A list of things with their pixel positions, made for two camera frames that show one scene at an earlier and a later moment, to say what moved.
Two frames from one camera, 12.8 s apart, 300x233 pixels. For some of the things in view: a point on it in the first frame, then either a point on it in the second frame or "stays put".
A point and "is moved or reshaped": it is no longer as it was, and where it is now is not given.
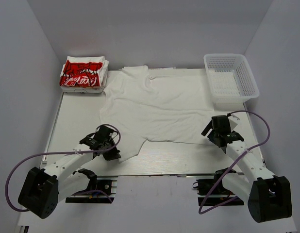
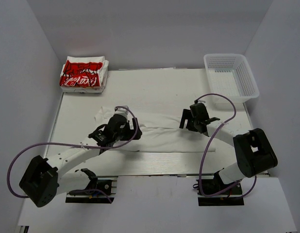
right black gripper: x=209 y=126 -> x=187 y=115
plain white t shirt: x=136 y=108 is moved or reshaped
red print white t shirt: x=84 y=74 stays put
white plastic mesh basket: x=231 y=79 stays put
